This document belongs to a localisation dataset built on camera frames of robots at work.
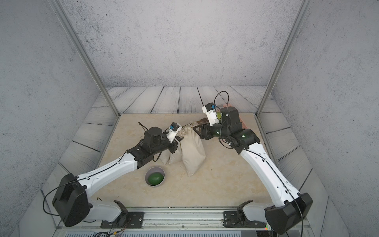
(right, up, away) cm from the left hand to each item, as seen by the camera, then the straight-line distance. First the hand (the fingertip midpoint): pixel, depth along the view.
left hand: (184, 136), depth 77 cm
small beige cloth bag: (-10, -15, +14) cm, 23 cm away
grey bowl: (-17, -19, +7) cm, 27 cm away
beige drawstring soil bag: (+4, -6, +3) cm, 8 cm away
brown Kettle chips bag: (+12, +9, +35) cm, 38 cm away
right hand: (+7, +5, -9) cm, 13 cm away
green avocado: (-16, -23, +4) cm, 28 cm away
